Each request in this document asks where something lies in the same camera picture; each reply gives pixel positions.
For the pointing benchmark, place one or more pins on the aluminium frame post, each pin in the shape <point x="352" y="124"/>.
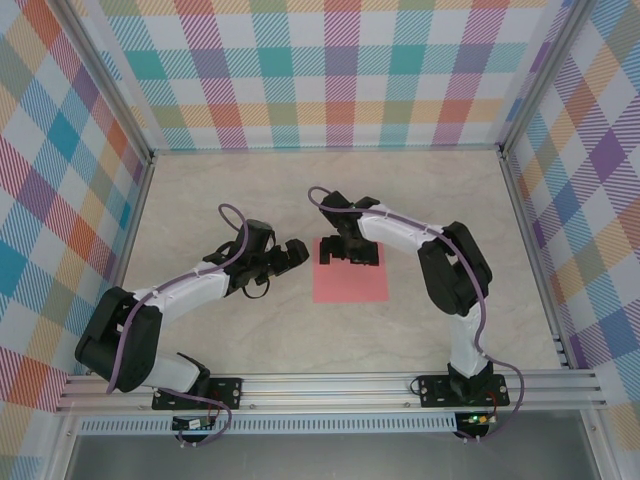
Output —
<point x="107" y="80"/>
<point x="542" y="75"/>

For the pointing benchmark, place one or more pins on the thin aluminium wall bar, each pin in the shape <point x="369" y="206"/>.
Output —
<point x="325" y="148"/>

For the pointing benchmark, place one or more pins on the grey metal panel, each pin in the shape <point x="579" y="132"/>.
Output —
<point x="325" y="457"/>

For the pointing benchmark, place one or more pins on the pink paper sheet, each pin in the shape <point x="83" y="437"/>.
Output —
<point x="350" y="285"/>

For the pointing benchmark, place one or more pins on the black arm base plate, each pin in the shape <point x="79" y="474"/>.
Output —
<point x="230" y="392"/>
<point x="430" y="392"/>

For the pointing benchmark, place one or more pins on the small circuit board green light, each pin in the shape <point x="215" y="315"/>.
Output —
<point x="477" y="420"/>

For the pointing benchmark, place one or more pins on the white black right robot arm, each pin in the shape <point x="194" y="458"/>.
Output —
<point x="390" y="230"/>

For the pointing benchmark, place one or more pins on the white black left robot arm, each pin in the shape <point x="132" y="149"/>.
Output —
<point x="190" y="292"/>

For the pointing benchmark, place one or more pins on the aluminium side rail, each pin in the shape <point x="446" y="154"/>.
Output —
<point x="534" y="250"/>
<point x="126" y="250"/>

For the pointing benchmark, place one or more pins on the wide aluminium mounting rail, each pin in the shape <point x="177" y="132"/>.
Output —
<point x="325" y="392"/>

